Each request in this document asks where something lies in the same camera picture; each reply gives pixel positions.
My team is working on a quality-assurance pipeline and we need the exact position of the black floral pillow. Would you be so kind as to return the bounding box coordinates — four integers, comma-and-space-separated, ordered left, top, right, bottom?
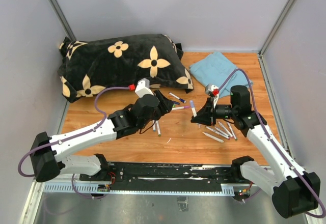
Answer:
58, 34, 194, 103

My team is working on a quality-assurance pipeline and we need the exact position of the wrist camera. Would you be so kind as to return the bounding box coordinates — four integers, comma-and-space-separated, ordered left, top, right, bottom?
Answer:
135, 78, 153, 98
205, 83, 220, 108

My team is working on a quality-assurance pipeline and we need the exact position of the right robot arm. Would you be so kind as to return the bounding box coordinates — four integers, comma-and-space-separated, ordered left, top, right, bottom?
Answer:
191, 84, 322, 218

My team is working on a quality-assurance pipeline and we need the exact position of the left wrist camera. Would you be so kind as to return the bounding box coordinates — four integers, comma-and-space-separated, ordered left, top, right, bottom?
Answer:
135, 78, 153, 98

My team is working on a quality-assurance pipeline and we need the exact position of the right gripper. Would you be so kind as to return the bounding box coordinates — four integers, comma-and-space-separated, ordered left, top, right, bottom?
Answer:
191, 97, 237, 127

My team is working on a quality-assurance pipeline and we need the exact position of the purple cap marker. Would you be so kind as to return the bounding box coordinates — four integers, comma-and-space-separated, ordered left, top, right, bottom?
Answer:
205, 126, 230, 139

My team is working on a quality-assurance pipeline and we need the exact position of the light blue folded cloth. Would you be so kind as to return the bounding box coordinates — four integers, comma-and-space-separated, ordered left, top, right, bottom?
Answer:
189, 52, 249, 98

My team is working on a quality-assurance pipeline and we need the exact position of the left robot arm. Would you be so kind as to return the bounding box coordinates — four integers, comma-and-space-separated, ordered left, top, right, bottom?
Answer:
30, 90, 174, 182

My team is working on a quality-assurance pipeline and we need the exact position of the magenta cap marker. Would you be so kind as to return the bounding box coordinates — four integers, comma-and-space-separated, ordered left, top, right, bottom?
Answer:
172, 105, 191, 110

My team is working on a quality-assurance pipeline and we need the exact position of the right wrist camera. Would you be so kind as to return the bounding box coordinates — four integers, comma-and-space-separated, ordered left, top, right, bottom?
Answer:
205, 83, 220, 108

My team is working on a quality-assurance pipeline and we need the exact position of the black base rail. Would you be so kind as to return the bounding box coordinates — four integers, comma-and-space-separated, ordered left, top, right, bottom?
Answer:
79, 162, 250, 192

